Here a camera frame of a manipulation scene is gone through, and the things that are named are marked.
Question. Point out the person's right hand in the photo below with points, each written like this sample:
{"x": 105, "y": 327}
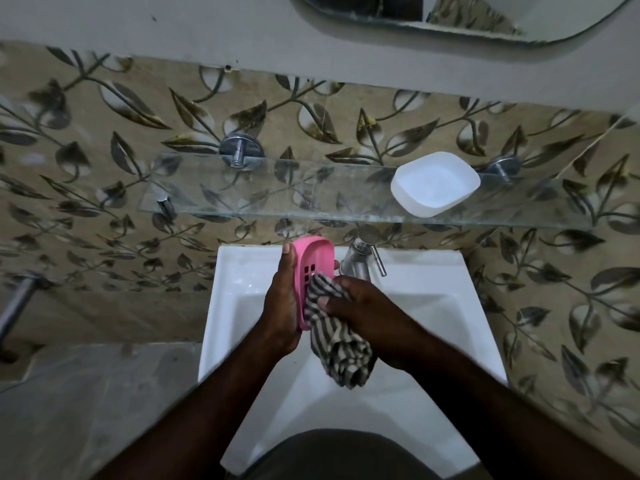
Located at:
{"x": 370, "y": 319}

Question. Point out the person's left hand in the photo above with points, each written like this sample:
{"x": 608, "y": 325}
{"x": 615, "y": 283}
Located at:
{"x": 280, "y": 309}

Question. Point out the person's right fingers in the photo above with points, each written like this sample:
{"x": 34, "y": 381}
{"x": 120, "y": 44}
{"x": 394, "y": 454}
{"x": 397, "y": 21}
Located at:
{"x": 342, "y": 294}

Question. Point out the person's left thumb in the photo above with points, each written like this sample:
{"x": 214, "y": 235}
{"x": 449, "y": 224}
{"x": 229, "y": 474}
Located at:
{"x": 286, "y": 267}

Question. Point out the pink plastic soap dish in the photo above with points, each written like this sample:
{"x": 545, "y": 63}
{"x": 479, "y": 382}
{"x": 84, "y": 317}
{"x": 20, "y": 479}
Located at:
{"x": 312, "y": 274}

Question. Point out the striped grey cleaning cloth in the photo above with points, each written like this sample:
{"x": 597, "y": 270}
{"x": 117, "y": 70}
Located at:
{"x": 335, "y": 339}

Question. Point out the person's right forearm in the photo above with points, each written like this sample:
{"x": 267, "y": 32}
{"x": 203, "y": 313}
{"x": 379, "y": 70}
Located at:
{"x": 520, "y": 419}

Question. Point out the person's left forearm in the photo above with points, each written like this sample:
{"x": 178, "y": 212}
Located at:
{"x": 195, "y": 414}

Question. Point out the chrome basin tap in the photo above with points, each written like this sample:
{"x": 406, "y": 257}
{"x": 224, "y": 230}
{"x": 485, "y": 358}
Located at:
{"x": 361, "y": 259}

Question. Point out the white ceramic wash basin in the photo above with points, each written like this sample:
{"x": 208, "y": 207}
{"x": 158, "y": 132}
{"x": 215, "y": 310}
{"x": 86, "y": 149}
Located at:
{"x": 350, "y": 374}

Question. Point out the white plastic soap dish lid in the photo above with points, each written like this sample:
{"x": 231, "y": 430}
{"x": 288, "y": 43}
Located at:
{"x": 434, "y": 184}

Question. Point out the person's dark shirt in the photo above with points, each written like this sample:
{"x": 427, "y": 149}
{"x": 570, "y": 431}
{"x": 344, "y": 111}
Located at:
{"x": 340, "y": 457}

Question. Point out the chrome towel bar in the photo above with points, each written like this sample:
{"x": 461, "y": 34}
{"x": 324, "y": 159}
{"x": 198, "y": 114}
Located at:
{"x": 17, "y": 302}

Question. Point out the glass wall shelf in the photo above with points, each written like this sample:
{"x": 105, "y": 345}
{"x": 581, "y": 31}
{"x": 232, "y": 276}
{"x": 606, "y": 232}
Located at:
{"x": 345, "y": 192}

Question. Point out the chrome shelf bracket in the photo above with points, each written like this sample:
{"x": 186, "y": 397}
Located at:
{"x": 241, "y": 148}
{"x": 500, "y": 168}

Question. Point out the wall mirror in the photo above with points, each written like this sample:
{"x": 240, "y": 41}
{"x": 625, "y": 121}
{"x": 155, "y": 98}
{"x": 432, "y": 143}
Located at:
{"x": 465, "y": 14}

